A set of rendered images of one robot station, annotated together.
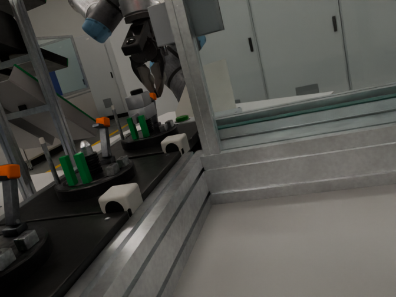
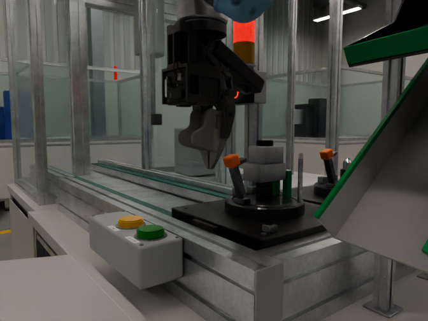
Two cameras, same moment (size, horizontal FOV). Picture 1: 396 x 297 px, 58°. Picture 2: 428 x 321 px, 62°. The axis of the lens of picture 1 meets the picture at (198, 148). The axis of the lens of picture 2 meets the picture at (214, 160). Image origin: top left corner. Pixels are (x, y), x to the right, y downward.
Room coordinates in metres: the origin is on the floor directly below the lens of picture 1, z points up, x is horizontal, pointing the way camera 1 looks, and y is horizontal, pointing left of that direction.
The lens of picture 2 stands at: (1.41, 0.38, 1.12)
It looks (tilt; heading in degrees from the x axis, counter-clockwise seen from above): 5 degrees down; 215
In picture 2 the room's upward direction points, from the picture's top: straight up
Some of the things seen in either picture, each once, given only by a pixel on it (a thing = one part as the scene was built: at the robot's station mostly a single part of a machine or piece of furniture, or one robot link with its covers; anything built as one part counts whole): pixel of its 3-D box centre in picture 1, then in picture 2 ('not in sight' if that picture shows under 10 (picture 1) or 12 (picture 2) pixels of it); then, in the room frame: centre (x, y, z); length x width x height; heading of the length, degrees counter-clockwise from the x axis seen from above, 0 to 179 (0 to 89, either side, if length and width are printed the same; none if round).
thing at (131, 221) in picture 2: not in sight; (130, 224); (1.02, -0.04, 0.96); 0.04 x 0.04 x 0.02
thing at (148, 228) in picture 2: (182, 119); (150, 234); (1.04, 0.02, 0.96); 0.04 x 0.04 x 0.02
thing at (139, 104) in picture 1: (138, 105); (268, 159); (0.84, 0.11, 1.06); 0.08 x 0.04 x 0.07; 161
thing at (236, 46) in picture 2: not in sight; (243, 54); (0.67, -0.04, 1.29); 0.05 x 0.05 x 0.05
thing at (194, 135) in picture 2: (151, 81); (207, 139); (0.98, 0.08, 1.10); 0.06 x 0.03 x 0.09; 162
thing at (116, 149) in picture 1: (151, 143); (263, 215); (0.85, 0.11, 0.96); 0.24 x 0.24 x 0.02; 71
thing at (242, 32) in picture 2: not in sight; (244, 32); (0.67, -0.04, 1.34); 0.05 x 0.05 x 0.05
